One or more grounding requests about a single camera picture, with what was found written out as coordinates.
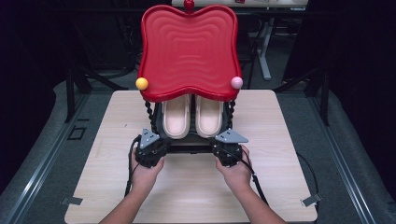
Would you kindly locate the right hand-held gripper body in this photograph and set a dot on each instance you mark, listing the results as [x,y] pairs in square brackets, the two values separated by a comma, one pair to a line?
[230,152]

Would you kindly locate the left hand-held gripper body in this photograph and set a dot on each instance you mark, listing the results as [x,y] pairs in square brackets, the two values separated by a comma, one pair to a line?
[151,154]

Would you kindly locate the cream clog shoe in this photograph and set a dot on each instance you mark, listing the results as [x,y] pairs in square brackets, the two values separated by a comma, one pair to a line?
[209,118]
[176,118]

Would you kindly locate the red and black shoe rack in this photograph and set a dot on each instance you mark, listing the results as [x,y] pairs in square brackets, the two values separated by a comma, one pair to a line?
[188,49]

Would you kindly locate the person's left hand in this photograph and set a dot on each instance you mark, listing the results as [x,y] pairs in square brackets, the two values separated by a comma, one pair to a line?
[144,177]

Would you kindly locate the person's right hand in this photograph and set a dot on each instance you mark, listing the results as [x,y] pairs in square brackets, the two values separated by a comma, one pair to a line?
[238,175]

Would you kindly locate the black metal stand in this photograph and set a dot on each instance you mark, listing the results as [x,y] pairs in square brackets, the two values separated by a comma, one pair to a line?
[324,99]
[70,93]

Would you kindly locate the black floor socket frame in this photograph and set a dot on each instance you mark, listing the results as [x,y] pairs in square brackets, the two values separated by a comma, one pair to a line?
[77,133]

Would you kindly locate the grey metal floor rail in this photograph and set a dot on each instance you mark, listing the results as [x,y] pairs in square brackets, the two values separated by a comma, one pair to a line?
[40,168]
[339,155]

